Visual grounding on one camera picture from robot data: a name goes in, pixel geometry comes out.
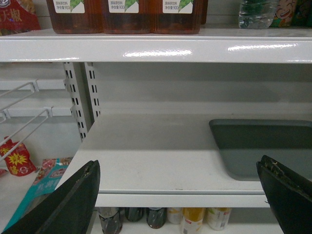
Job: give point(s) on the red spout sauce pouch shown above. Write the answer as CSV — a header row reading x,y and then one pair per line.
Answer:
x,y
18,161

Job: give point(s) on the grey metal tray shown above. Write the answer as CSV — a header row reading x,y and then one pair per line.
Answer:
x,y
243,142

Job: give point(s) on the red chili snack bag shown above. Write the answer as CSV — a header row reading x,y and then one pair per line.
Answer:
x,y
17,16

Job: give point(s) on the dark drink bottle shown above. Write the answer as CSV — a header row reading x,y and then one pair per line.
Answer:
x,y
110,220

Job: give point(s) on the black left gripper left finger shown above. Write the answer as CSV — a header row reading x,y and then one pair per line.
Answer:
x,y
68,210

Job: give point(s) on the brown tea bottle left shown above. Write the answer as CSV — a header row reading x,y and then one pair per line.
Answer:
x,y
75,16

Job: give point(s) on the brown tea bottle right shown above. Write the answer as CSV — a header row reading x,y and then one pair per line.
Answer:
x,y
175,17

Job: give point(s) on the brown tea bottle middle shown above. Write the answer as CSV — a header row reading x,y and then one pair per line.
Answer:
x,y
126,16

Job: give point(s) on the white metal shelf unit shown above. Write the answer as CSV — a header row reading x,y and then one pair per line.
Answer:
x,y
141,106

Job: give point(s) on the yellow juice bottle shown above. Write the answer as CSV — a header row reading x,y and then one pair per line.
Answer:
x,y
192,220

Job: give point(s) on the brown tea bottle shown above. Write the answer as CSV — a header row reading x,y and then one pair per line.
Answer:
x,y
75,16
175,17
126,16

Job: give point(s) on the clear water bottle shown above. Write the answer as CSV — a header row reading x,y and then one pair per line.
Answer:
x,y
256,14

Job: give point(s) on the teal snack bag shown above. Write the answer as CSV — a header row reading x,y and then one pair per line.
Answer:
x,y
50,173

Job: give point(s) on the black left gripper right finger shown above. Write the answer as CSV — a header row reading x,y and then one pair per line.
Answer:
x,y
288,194

